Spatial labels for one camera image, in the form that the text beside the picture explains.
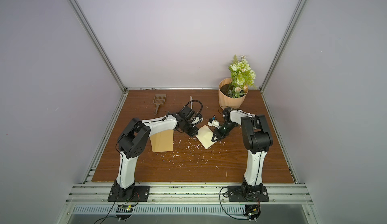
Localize left controller board with cable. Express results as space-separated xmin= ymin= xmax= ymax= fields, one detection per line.
xmin=94 ymin=205 xmax=134 ymax=224

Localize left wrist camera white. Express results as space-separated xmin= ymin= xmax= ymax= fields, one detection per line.
xmin=191 ymin=115 xmax=203 ymax=126

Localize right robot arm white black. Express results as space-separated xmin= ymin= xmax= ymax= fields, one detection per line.
xmin=211 ymin=107 xmax=273 ymax=195

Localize tan paper envelope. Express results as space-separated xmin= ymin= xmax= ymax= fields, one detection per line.
xmin=150 ymin=130 xmax=174 ymax=153

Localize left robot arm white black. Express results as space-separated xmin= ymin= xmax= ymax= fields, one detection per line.
xmin=111 ymin=104 xmax=203 ymax=198

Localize aluminium front rail frame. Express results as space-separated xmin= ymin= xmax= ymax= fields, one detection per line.
xmin=57 ymin=182 xmax=321 ymax=224

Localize ribbed beige flower pot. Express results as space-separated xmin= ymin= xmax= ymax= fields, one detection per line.
xmin=218 ymin=78 xmax=249 ymax=109

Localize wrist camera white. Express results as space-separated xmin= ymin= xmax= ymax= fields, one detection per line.
xmin=191 ymin=115 xmax=203 ymax=126
xmin=207 ymin=117 xmax=220 ymax=128

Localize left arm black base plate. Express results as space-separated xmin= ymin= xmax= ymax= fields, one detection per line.
xmin=107 ymin=185 xmax=150 ymax=202

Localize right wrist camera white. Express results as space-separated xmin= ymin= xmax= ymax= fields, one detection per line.
xmin=207 ymin=117 xmax=220 ymax=128

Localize controller board with cable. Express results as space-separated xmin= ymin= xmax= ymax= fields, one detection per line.
xmin=218 ymin=187 xmax=261 ymax=222
xmin=94 ymin=205 xmax=134 ymax=224

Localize brown plastic slotted scoop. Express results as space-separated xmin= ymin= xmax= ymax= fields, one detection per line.
xmin=153 ymin=94 xmax=166 ymax=115

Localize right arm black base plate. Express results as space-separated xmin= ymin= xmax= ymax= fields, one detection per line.
xmin=223 ymin=185 xmax=270 ymax=202

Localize green white artificial flowers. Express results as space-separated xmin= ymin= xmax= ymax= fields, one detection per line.
xmin=227 ymin=55 xmax=256 ymax=98

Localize cream letter paper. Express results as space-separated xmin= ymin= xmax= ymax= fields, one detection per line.
xmin=196 ymin=125 xmax=216 ymax=149

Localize right controller board with cable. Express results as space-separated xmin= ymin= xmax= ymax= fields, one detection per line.
xmin=218 ymin=187 xmax=261 ymax=222

